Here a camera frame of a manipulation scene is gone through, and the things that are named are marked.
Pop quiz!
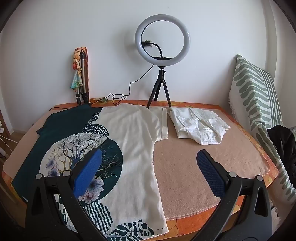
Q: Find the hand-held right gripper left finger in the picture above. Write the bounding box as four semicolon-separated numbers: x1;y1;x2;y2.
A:
25;149;116;241

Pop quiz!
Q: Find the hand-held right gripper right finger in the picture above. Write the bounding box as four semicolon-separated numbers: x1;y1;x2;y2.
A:
196;149;278;241

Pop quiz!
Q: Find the folded white shirt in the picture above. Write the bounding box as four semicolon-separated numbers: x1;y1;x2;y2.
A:
167;107;231;145

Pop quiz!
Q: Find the green and white striped pillow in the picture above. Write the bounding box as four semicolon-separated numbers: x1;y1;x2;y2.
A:
228;54;296;214

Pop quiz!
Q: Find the teal and white printed t-shirt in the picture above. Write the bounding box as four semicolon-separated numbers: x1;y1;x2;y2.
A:
11;103;169;241

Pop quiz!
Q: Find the black cloth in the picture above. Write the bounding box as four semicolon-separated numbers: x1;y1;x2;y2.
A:
267;125;296;172

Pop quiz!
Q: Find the folded silver tripod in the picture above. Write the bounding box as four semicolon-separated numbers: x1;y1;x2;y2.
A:
76;53;89;106

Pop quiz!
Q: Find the black gooseneck phone holder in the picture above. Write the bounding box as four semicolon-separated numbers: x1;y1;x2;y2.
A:
142;40;173;60

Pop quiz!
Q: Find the black ring light cable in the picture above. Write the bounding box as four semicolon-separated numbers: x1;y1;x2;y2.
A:
50;64;155;111

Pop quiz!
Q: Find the colourful scarf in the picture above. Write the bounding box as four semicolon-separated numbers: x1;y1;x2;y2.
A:
70;47;88;90

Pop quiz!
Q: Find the white ring light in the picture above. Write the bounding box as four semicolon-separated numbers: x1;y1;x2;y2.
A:
135;14;191;63

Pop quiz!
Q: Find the small black tripod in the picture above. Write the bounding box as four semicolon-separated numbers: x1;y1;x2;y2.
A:
146;66;172;109

